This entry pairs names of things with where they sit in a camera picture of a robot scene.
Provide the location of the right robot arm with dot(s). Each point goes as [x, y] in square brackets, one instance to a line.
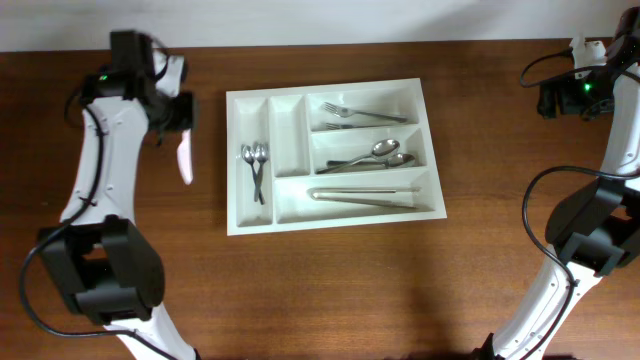
[596, 229]

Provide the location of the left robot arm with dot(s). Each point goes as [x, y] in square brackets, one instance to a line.
[100, 263]

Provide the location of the small metal spoon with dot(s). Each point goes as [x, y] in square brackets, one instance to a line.
[261, 155]
[248, 156]

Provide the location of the white plastic cutlery tray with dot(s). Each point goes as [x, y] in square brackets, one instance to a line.
[289, 120]

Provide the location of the large metal spoon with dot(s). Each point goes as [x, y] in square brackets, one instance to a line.
[380, 151]
[396, 161]

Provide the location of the metal chopstick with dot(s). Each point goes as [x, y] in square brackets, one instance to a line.
[369, 202]
[368, 190]

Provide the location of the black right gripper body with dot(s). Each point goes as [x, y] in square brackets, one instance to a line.
[590, 94]

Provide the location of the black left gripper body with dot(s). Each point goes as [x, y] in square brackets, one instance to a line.
[181, 115]

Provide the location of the pink and white plastic knife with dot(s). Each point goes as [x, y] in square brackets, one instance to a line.
[184, 157]

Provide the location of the metal fork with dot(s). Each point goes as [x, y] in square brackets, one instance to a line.
[336, 126]
[345, 112]

